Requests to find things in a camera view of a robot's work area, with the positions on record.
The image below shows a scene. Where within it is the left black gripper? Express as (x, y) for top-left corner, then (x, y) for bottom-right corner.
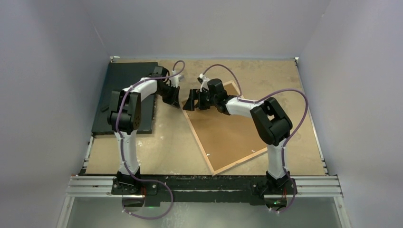
(156, 84), (180, 108)

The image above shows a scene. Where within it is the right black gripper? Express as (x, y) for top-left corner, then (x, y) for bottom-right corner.
(183, 89), (218, 112)

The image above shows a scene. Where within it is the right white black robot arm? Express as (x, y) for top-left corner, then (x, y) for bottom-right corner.
(183, 78), (293, 193)

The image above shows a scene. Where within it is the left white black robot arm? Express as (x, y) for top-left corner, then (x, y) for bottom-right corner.
(107, 66), (183, 194)

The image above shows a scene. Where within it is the black flat box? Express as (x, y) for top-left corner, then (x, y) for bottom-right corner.
(92, 62), (158, 135)

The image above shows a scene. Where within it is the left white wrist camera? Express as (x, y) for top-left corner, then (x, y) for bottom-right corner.
(169, 70), (184, 87)

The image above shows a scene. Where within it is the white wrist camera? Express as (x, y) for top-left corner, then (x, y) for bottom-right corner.
(169, 70), (184, 87)
(197, 74), (210, 91)

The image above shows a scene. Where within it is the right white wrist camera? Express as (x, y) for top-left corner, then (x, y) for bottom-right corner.
(197, 74), (210, 91)

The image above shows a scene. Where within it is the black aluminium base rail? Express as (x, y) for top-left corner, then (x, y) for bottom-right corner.
(64, 174), (344, 209)

